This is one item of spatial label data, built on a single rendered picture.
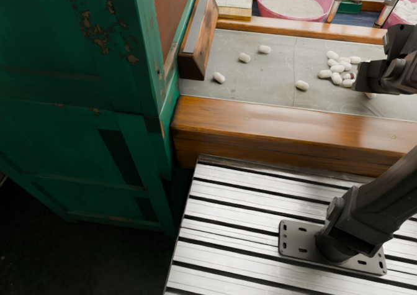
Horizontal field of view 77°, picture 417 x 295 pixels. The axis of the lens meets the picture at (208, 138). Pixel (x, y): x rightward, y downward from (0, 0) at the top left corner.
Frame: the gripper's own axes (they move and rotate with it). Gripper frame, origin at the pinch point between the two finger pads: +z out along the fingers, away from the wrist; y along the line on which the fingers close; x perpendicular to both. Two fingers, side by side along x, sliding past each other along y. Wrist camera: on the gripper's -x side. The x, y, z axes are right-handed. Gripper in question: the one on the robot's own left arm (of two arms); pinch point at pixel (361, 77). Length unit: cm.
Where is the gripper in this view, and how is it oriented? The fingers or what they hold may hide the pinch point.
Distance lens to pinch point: 80.2
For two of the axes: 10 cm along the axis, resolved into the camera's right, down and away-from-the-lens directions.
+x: -1.1, 9.6, 2.5
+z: 0.9, -2.4, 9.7
